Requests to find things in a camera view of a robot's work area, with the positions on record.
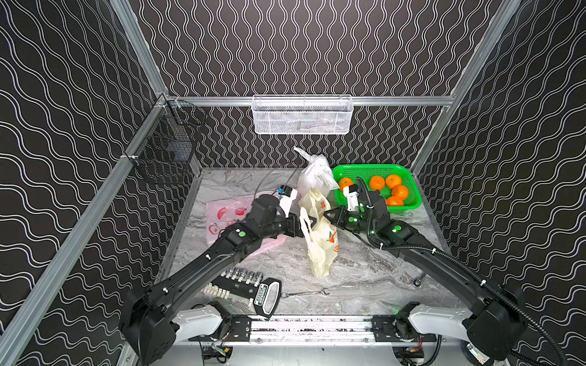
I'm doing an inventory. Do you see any orange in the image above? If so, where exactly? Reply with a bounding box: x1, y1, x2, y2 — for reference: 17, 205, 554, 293
385, 174, 402, 189
392, 185, 410, 201
369, 175, 386, 191
385, 196, 404, 207
338, 177, 354, 191

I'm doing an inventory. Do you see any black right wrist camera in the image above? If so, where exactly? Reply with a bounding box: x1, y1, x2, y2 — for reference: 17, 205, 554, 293
343, 184, 360, 212

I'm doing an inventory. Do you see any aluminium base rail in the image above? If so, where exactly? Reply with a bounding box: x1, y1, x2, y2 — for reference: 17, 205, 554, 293
116, 313, 505, 366

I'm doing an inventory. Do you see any black wire basket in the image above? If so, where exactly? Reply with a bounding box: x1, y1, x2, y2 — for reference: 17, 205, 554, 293
130, 95, 209, 186

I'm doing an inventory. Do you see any steel combination wrench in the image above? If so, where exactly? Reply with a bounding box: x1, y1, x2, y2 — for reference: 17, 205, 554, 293
281, 288, 331, 299

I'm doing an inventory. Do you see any yellow plastic bag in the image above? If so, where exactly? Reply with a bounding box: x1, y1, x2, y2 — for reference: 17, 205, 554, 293
299, 188, 339, 279

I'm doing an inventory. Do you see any white plastic bag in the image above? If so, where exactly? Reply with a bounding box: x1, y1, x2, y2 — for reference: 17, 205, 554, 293
293, 146, 339, 197

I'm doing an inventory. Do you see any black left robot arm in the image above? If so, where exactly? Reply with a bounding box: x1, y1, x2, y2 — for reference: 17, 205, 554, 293
118, 195, 303, 365

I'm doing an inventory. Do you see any aluminium corner post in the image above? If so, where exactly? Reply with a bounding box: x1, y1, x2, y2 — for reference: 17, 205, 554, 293
411, 0, 521, 176

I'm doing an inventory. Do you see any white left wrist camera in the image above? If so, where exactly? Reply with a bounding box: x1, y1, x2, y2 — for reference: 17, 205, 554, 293
278, 185, 298, 218

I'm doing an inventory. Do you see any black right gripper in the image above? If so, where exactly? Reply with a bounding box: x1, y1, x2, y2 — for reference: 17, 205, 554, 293
322, 205, 375, 239

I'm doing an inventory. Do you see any green plastic basket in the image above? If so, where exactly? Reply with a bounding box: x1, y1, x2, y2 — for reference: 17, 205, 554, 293
333, 164, 422, 214

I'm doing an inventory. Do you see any pink plastic bag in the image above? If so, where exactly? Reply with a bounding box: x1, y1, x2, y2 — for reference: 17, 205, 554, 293
205, 195, 285, 256

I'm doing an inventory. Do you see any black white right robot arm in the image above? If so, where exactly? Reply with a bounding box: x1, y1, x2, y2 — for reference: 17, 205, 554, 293
324, 178, 568, 365

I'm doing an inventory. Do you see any socket set holder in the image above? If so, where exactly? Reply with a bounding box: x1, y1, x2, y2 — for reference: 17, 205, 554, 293
202, 267, 282, 319

